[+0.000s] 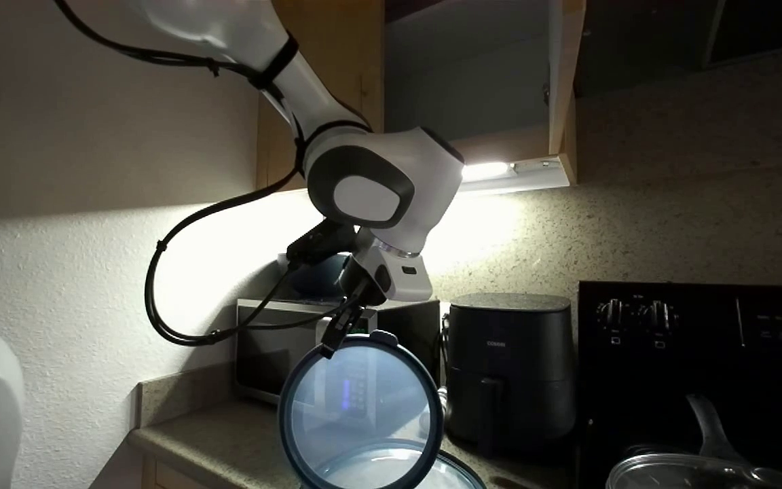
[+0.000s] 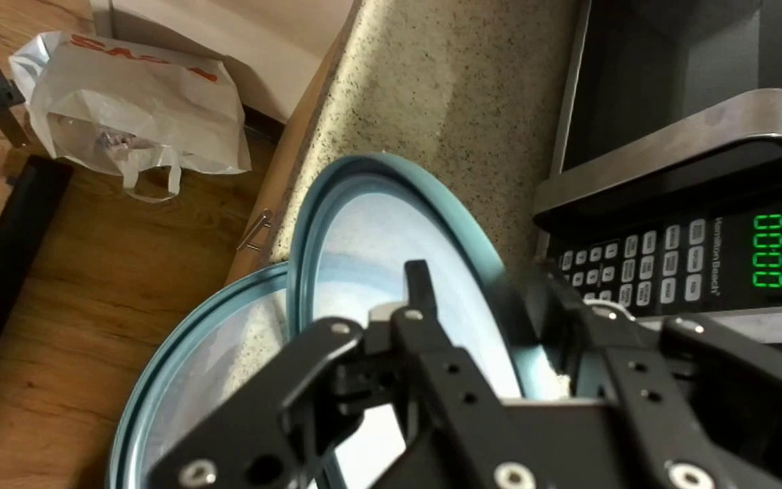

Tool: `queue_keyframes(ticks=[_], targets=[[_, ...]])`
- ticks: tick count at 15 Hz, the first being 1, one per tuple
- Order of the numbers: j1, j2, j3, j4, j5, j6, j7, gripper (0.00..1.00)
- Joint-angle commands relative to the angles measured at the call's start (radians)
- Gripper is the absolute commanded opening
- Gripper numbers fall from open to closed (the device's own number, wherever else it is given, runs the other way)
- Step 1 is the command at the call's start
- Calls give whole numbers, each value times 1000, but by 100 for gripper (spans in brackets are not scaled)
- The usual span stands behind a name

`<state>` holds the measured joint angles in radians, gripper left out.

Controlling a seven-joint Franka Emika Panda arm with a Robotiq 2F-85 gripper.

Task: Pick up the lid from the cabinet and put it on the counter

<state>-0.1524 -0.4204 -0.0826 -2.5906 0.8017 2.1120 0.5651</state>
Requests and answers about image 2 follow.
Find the black stand leg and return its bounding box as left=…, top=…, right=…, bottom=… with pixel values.
left=0, top=152, right=79, bottom=429

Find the stainless steel microwave oven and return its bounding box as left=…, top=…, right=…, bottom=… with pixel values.
left=530, top=0, right=782, bottom=346

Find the cardboard box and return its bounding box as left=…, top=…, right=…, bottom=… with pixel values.
left=88, top=0, right=364, bottom=129

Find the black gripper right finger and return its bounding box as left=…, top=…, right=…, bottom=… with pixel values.
left=538, top=269, right=782, bottom=489

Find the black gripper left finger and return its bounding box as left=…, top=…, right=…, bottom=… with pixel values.
left=143, top=259, right=592, bottom=489

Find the white plastic shopping bag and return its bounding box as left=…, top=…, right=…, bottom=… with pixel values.
left=5, top=30, right=255, bottom=208

